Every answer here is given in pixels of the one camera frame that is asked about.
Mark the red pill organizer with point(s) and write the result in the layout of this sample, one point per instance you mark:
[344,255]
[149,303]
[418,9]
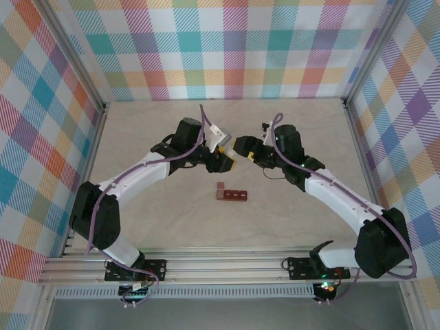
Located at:
[235,196]

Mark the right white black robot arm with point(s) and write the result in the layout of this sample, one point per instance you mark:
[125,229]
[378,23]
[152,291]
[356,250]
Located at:
[330,196]

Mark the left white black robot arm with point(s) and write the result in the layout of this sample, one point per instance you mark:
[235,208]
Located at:
[148,175]

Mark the grey metal lower panel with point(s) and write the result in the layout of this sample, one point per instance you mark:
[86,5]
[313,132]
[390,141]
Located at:
[223,314]

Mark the controller board with green light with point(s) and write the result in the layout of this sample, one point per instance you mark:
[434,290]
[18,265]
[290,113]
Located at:
[326,288]

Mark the green terminal block board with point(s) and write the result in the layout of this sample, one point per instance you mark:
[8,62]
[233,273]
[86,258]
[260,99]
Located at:
[135,293]

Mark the aluminium side rail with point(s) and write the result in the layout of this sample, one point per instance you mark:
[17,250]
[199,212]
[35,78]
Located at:
[367,172]
[93,148]

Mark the aluminium frame rail with slots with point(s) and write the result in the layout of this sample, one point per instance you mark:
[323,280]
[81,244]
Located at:
[223,271]

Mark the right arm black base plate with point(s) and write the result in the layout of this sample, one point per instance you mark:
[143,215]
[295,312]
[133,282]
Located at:
[299,268]

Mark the aluminium corner post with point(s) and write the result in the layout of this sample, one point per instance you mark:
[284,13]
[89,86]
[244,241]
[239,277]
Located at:
[78,55]
[371,51]

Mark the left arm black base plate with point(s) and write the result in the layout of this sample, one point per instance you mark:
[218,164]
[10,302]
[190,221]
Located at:
[154,266]

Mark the aluminium lower frame bar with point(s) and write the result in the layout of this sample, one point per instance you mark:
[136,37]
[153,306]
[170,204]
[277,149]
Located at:
[44,309]
[410,309]

